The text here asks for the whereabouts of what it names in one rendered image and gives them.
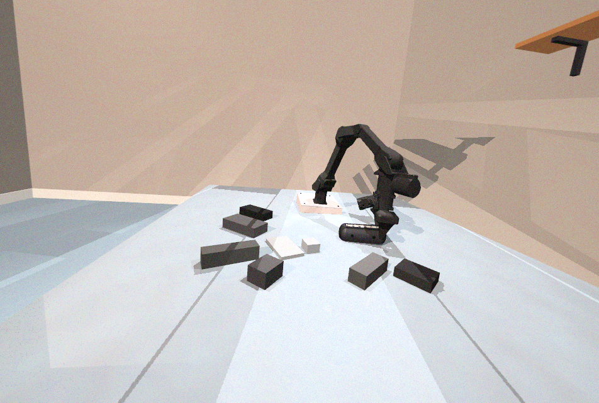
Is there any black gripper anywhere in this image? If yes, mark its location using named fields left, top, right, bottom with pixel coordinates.
left=370, top=189, right=399, bottom=239

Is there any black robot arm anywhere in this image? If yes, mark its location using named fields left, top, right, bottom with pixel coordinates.
left=312, top=124, right=421, bottom=210

